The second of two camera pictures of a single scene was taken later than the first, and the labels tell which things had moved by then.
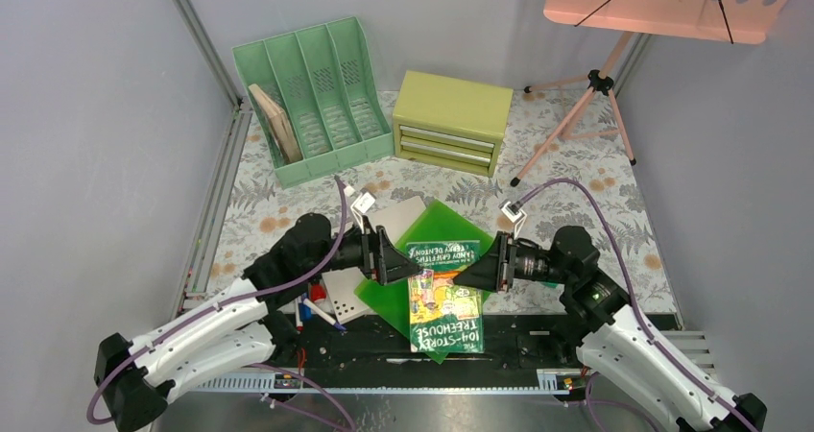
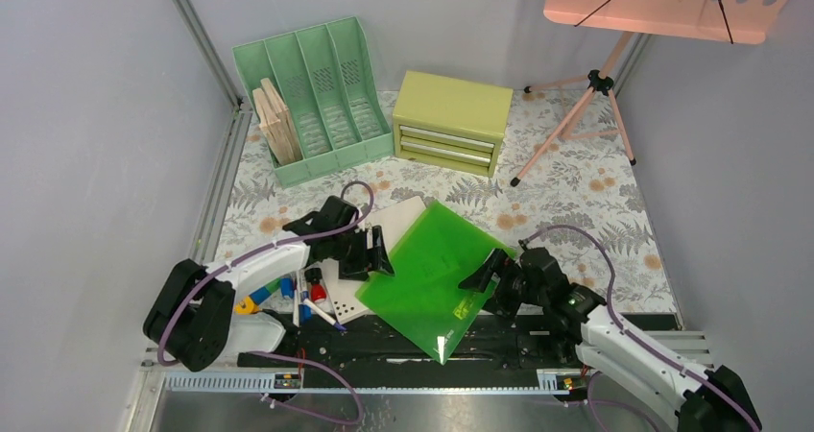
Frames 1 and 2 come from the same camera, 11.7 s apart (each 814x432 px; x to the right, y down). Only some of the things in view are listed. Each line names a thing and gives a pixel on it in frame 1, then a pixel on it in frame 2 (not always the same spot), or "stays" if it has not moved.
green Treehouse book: (443, 316) -> (271, 127)
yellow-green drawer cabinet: (449, 123) stays
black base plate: (517, 346) stays
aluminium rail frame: (242, 111) stays
